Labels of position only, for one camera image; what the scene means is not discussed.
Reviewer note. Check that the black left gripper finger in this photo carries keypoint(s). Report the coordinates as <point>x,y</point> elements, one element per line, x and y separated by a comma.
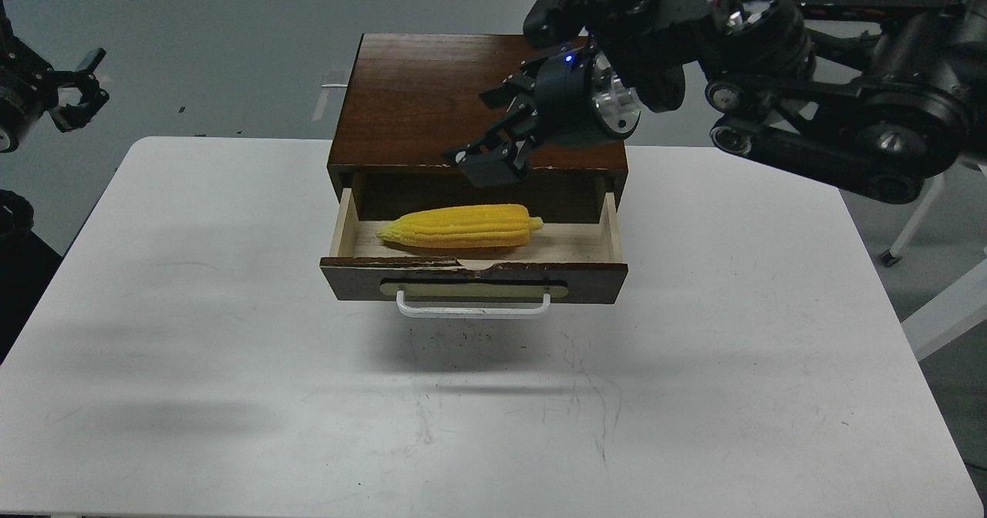
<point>74,116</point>
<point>84,75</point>

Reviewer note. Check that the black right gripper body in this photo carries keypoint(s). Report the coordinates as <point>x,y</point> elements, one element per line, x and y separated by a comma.
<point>580,101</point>

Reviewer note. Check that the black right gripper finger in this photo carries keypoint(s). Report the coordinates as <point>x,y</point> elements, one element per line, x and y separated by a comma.
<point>500,155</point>
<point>524,86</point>

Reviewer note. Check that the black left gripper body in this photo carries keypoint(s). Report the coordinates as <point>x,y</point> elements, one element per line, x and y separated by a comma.
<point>25,94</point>

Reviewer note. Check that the yellow toy corn cob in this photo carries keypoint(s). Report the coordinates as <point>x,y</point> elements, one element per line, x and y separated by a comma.
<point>463,227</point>

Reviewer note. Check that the wooden drawer with white handle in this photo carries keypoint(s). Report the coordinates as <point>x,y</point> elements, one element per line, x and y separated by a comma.
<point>568,263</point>

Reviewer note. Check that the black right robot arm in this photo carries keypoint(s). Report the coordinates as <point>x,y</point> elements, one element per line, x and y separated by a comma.
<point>869,96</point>

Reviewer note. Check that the dark wooden drawer cabinet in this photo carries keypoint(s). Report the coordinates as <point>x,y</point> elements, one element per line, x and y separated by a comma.
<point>412,96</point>

